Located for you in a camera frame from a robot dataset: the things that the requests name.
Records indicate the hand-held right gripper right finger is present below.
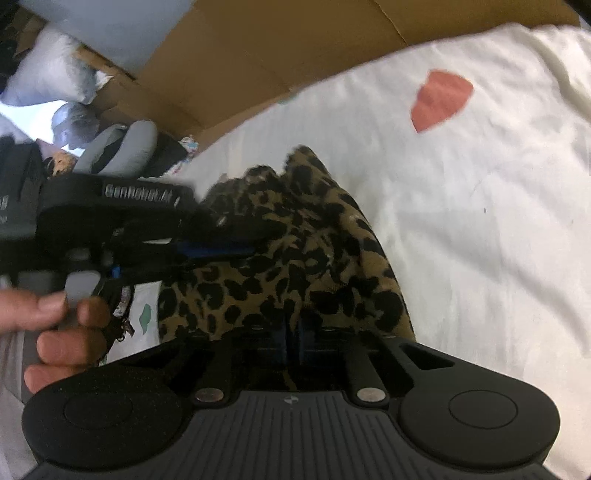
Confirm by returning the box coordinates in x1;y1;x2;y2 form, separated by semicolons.
295;323;457;406

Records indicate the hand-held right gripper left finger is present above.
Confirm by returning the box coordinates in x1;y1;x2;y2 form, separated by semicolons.
129;323;290;408

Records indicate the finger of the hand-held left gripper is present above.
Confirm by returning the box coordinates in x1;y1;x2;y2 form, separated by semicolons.
182;203;289;247
159;240;262;282

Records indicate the leopard print garment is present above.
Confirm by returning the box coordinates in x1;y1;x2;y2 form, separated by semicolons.
157;144;416;393

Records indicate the person's left hand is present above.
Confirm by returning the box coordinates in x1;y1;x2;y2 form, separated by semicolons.
0;290;112;394

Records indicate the brown plush toy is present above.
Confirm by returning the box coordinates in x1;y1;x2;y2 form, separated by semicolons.
45;151;78;177

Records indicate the grey neck pillow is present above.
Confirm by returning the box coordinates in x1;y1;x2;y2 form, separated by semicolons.
75;120;158;177

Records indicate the white plastic bag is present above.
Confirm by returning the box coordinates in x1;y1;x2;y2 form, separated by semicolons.
0;25;110;108

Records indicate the flattened cardboard box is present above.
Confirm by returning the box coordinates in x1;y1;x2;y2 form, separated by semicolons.
74;0;583;147

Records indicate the white printed blanket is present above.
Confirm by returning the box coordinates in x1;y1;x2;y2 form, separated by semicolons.
99;22;591;480

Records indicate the black patterned strap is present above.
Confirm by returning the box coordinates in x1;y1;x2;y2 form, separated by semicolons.
110;276;136;343

